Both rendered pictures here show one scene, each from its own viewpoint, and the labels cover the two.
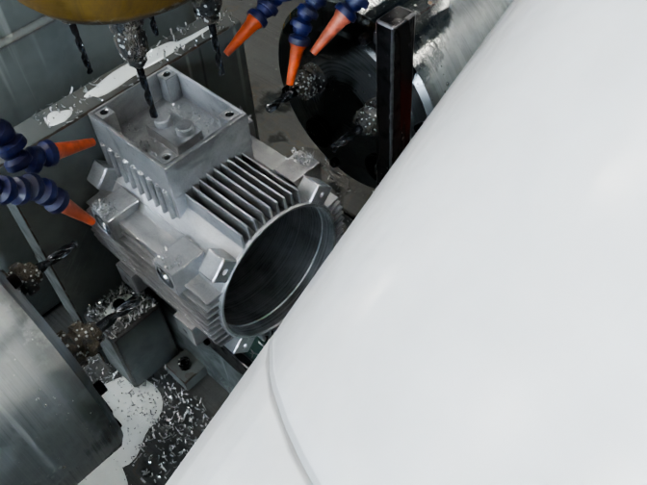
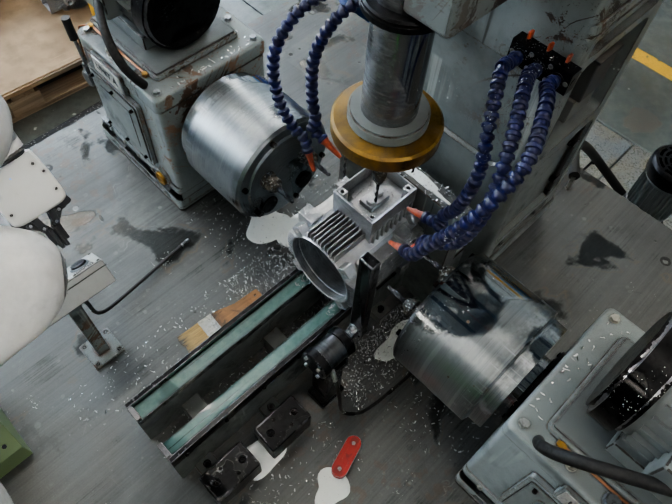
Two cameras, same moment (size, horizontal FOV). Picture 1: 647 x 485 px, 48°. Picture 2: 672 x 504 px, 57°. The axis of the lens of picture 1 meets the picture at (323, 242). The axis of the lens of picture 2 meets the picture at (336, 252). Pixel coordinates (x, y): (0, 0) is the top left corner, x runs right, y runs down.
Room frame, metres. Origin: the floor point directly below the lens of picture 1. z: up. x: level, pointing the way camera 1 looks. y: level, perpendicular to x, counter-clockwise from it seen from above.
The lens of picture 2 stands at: (0.41, -0.55, 2.05)
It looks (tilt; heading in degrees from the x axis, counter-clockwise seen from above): 58 degrees down; 84
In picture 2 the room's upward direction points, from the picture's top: 5 degrees clockwise
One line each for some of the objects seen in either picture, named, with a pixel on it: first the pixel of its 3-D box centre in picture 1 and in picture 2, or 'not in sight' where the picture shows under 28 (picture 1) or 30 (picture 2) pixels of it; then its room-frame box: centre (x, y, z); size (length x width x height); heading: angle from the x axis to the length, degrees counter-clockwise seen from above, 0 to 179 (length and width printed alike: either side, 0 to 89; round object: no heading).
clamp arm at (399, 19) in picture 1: (394, 134); (362, 299); (0.52, -0.08, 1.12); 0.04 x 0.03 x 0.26; 42
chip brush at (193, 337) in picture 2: not in sight; (222, 318); (0.24, 0.04, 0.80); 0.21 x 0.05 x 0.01; 39
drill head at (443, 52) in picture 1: (416, 57); (489, 349); (0.74, -0.13, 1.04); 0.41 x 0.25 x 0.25; 132
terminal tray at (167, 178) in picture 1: (174, 140); (373, 201); (0.55, 0.14, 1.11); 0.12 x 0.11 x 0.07; 42
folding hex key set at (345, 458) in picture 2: not in sight; (346, 456); (0.50, -0.26, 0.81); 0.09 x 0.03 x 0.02; 59
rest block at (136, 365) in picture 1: (132, 331); not in sight; (0.50, 0.24, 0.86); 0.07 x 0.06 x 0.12; 132
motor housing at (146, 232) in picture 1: (217, 223); (355, 240); (0.52, 0.11, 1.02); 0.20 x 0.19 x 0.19; 42
